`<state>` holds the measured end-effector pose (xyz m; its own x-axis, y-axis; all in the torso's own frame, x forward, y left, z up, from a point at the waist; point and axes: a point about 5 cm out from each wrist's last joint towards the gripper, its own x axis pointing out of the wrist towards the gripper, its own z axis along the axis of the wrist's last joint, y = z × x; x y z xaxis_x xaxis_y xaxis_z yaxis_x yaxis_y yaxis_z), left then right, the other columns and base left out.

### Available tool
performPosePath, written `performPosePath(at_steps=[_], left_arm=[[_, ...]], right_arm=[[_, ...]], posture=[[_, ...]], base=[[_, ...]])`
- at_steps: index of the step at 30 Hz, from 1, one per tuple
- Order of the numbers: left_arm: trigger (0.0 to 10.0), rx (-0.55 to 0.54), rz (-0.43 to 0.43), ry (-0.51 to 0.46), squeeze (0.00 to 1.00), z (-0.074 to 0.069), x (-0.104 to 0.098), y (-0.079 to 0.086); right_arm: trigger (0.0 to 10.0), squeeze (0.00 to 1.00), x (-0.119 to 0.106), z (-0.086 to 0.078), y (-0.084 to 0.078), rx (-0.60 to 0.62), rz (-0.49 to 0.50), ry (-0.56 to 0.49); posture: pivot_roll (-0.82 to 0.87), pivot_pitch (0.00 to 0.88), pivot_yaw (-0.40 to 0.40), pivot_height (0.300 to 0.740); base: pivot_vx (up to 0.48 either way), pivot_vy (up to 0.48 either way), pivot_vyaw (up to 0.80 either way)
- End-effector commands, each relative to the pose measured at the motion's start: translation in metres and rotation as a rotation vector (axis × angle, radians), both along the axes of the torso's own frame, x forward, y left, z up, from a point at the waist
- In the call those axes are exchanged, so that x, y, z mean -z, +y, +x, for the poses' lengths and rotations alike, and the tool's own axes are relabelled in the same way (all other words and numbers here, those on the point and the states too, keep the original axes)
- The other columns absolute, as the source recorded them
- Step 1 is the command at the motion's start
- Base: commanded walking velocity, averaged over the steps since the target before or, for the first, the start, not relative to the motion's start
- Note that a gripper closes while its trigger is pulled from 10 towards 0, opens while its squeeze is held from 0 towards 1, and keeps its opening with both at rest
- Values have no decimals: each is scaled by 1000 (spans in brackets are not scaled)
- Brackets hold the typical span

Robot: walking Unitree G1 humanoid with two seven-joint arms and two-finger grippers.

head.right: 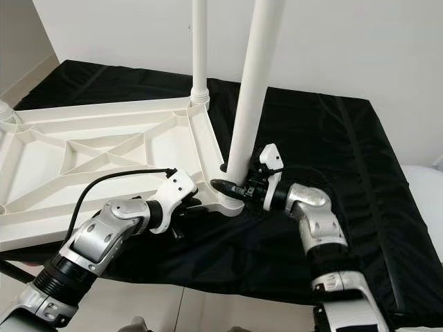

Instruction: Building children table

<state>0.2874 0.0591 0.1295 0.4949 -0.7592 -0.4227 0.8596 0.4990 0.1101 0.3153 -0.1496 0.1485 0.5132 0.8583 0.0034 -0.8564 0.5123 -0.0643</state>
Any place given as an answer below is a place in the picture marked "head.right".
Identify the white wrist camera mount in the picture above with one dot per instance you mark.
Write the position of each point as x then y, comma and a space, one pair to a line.
174, 195
270, 162

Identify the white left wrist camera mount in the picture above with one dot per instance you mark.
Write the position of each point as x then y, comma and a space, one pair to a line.
174, 195

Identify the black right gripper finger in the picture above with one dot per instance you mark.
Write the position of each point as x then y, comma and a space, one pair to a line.
227, 187

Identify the white plastic table top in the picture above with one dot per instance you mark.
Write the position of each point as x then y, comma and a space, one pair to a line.
83, 159

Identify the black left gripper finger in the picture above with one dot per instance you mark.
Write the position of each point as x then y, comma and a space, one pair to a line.
194, 207

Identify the grey left robot leg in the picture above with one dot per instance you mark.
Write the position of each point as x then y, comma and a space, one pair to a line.
140, 326

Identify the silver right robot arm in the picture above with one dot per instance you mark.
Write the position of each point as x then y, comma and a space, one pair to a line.
318, 228

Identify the grey robot leg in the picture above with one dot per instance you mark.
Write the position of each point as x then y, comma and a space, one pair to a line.
239, 329
140, 326

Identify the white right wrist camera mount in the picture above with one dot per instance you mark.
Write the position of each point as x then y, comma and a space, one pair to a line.
270, 162

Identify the grey right robot leg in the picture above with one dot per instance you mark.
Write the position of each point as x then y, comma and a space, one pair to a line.
239, 329

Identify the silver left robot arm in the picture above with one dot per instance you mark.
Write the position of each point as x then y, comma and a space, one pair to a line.
104, 238

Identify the black metal table leg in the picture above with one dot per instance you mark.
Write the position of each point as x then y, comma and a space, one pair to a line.
17, 270

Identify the black table cloth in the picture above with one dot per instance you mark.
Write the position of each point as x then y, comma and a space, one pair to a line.
353, 173

